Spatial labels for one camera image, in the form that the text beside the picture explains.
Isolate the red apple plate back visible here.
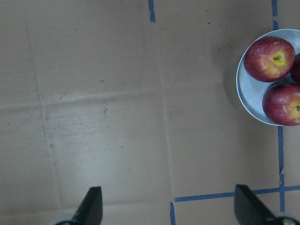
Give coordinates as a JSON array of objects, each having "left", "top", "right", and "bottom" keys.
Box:
[{"left": 243, "top": 37, "right": 295, "bottom": 83}]

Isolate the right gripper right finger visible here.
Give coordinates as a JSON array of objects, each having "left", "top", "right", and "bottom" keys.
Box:
[{"left": 234, "top": 184, "right": 300, "bottom": 225}]

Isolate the red apple plate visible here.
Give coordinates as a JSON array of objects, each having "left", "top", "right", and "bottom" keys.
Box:
[
  {"left": 290, "top": 53, "right": 300, "bottom": 84},
  {"left": 243, "top": 37, "right": 295, "bottom": 83},
  {"left": 262, "top": 83, "right": 300, "bottom": 126}
]

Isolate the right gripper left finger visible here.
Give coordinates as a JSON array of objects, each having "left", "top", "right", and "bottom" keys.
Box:
[{"left": 52, "top": 186, "right": 104, "bottom": 225}]

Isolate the red apple plate left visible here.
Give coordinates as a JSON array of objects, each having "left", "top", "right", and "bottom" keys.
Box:
[{"left": 290, "top": 53, "right": 300, "bottom": 84}]

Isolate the red apple plate front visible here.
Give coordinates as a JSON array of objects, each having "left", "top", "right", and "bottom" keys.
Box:
[{"left": 262, "top": 83, "right": 300, "bottom": 126}]

